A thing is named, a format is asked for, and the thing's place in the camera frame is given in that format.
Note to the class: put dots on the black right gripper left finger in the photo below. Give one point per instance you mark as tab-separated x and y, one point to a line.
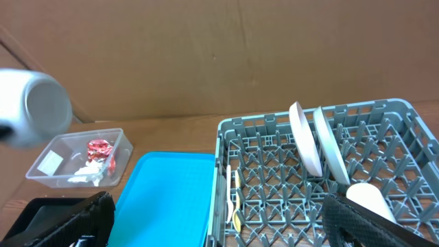
87	223

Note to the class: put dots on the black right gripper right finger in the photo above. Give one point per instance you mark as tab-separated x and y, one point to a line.
347	223

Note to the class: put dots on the white plastic cup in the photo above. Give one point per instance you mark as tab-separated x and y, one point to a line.
370	197

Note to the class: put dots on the white napkin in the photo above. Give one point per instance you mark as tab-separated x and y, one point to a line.
91	172

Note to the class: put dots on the grey round plate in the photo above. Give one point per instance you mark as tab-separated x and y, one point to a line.
330	147

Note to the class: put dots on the red ketchup packet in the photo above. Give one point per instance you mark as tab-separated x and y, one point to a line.
111	167

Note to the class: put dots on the silver foil wrapper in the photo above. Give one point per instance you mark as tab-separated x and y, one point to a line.
98	150

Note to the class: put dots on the pink round plate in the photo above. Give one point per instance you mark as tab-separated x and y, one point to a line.
304	140

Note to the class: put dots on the yellow plastic spoon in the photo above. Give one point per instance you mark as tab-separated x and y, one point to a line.
235	218

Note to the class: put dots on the grey bowl of rice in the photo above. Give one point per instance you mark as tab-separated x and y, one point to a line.
34	108

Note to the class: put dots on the grey dishwasher rack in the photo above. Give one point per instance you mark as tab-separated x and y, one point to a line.
385	143

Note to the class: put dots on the black plastic tray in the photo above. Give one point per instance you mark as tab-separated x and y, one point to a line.
37	210

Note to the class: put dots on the clear plastic bin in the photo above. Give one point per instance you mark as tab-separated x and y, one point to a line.
66	153

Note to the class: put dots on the teal serving tray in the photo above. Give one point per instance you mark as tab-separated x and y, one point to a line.
165	202

